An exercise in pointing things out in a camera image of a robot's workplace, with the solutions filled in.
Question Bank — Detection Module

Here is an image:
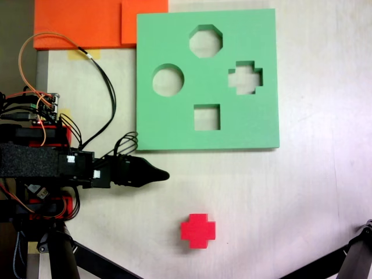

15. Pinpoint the thick black tripod leg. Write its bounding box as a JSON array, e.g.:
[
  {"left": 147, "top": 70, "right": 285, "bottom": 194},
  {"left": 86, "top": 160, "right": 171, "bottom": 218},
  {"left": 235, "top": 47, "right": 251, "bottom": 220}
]
[{"left": 46, "top": 228, "right": 81, "bottom": 279}]

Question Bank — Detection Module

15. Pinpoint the red printed base clamp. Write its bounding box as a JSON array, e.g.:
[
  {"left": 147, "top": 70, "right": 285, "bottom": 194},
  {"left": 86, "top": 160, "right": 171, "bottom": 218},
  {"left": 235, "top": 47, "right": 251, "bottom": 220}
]
[
  {"left": 27, "top": 124, "right": 73, "bottom": 148},
  {"left": 28, "top": 196, "right": 74, "bottom": 219}
]

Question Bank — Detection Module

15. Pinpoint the black arm wire bundle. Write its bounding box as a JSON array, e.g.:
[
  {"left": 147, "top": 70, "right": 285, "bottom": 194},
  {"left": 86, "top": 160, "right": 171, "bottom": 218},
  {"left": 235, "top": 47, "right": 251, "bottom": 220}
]
[{"left": 59, "top": 113, "right": 84, "bottom": 151}]

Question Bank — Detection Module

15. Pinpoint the large orange foam block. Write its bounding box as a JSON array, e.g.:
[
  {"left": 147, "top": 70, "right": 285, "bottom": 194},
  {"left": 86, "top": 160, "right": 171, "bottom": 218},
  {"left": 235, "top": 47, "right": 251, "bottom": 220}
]
[{"left": 33, "top": 0, "right": 123, "bottom": 50}]

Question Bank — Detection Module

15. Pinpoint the long black twin cable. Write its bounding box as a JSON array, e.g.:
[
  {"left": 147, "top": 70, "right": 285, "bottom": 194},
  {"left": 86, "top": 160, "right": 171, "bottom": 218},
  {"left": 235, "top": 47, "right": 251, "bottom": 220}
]
[{"left": 77, "top": 45, "right": 118, "bottom": 151}]

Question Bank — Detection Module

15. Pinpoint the circuit board with wires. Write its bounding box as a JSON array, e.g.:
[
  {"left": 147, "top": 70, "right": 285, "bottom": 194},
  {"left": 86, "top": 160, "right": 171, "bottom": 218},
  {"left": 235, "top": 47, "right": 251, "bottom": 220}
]
[{"left": 28, "top": 92, "right": 62, "bottom": 126}]

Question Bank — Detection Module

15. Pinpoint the red cross columnar block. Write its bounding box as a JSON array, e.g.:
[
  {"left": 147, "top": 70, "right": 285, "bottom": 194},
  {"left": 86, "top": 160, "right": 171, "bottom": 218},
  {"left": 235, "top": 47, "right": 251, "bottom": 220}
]
[{"left": 180, "top": 213, "right": 217, "bottom": 250}]

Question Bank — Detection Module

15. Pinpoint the black gripper wire bundle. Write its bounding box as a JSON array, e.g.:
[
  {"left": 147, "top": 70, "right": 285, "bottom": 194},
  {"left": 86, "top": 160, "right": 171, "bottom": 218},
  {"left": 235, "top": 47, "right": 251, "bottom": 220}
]
[{"left": 113, "top": 131, "right": 140, "bottom": 159}]

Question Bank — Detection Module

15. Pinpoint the blue braided cable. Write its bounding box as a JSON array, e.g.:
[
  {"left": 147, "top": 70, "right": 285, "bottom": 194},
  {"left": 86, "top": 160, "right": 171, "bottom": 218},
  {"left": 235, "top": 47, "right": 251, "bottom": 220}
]
[{"left": 12, "top": 231, "right": 27, "bottom": 277}]

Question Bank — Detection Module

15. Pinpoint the green shape sorting board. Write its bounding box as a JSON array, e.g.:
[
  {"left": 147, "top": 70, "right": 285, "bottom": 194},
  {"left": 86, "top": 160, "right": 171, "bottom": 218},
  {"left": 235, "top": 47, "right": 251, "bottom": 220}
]
[{"left": 135, "top": 8, "right": 281, "bottom": 152}]

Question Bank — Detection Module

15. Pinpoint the silver USB plug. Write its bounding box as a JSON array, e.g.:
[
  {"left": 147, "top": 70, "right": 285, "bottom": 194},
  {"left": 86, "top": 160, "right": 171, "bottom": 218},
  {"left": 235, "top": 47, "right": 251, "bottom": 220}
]
[{"left": 27, "top": 184, "right": 49, "bottom": 201}]

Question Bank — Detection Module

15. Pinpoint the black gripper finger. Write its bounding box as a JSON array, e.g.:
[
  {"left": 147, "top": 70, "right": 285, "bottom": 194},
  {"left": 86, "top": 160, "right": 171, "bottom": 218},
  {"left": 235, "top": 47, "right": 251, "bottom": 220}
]
[{"left": 141, "top": 158, "right": 170, "bottom": 187}]

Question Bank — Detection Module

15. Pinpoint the thin orange wire loop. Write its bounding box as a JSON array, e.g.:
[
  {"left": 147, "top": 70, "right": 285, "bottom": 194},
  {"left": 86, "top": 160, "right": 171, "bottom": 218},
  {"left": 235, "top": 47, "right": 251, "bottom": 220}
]
[{"left": 17, "top": 31, "right": 85, "bottom": 99}]

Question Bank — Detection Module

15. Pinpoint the wide yellow tape piece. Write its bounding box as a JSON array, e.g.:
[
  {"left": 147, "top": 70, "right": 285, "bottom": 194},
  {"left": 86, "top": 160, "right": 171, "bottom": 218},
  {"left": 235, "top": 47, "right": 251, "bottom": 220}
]
[{"left": 67, "top": 49, "right": 101, "bottom": 60}]

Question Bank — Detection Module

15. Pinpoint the thin black tripod leg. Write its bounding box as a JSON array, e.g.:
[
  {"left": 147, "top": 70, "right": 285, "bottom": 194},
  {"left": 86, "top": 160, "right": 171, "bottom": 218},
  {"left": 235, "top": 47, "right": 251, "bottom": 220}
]
[{"left": 71, "top": 240, "right": 144, "bottom": 279}]

